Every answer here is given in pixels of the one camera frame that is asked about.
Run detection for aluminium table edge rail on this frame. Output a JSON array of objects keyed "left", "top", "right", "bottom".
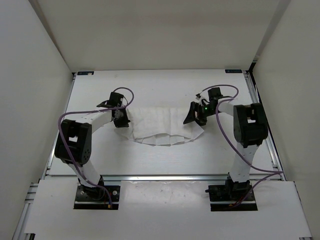
[{"left": 102, "top": 174, "right": 227, "bottom": 182}]

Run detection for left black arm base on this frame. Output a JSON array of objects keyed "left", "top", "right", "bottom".
[{"left": 73, "top": 184, "right": 121, "bottom": 210}]

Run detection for left blue corner sticker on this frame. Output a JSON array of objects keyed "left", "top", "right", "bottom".
[{"left": 77, "top": 71, "right": 94, "bottom": 76}]

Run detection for right blue corner sticker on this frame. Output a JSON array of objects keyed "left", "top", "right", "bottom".
[{"left": 225, "top": 69, "right": 243, "bottom": 74}]

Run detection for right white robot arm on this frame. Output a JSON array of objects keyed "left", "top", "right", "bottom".
[{"left": 183, "top": 85, "right": 271, "bottom": 200}]

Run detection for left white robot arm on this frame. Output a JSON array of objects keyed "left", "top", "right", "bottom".
[{"left": 54, "top": 90, "right": 131, "bottom": 200}]

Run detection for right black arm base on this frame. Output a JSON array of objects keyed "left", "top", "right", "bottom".
[{"left": 205, "top": 184, "right": 258, "bottom": 212}]

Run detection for white foam front board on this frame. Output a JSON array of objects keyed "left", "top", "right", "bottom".
[{"left": 25, "top": 179, "right": 311, "bottom": 240}]

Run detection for blue corner sticker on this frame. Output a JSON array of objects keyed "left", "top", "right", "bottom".
[
  {"left": 77, "top": 71, "right": 94, "bottom": 76},
  {"left": 225, "top": 69, "right": 243, "bottom": 74}
]

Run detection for white pleated skirt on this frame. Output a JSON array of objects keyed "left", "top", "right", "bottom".
[{"left": 116, "top": 107, "right": 204, "bottom": 146}]

